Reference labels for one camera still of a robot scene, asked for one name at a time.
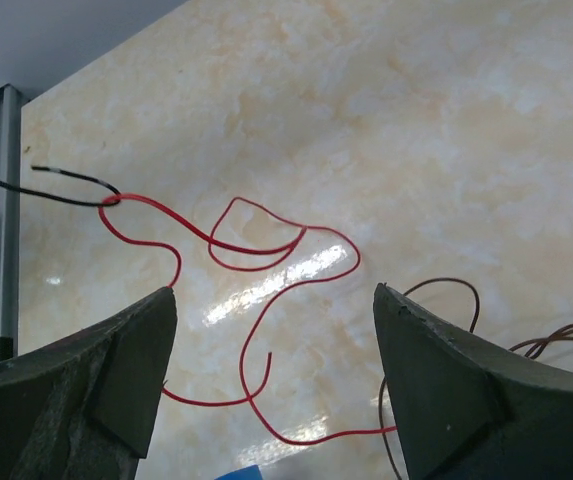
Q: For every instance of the blue three-compartment plastic tray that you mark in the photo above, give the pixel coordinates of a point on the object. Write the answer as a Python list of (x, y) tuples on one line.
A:
[(251, 472)]

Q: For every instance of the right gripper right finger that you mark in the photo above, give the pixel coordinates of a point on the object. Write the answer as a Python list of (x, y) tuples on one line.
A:
[(466, 408)]

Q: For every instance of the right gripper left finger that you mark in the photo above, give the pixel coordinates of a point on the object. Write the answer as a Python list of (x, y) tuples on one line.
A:
[(85, 406)]

